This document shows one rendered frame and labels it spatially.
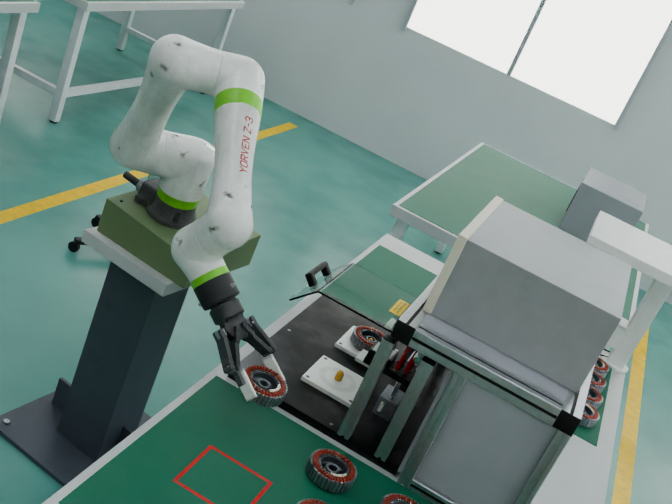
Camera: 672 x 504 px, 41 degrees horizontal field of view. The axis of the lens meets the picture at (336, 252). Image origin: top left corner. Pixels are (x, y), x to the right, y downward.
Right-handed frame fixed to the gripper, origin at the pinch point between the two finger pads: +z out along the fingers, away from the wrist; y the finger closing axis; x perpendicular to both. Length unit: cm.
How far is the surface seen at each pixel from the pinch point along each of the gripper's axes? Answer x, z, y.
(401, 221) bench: -40, -31, -186
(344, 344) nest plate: -7.1, 1.7, -49.1
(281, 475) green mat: 0.5, 19.3, 9.3
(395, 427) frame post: 16.6, 23.1, -15.3
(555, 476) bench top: 26, 58, -59
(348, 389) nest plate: -0.4, 11.9, -30.5
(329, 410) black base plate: -0.7, 13.7, -19.3
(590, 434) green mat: 28, 59, -93
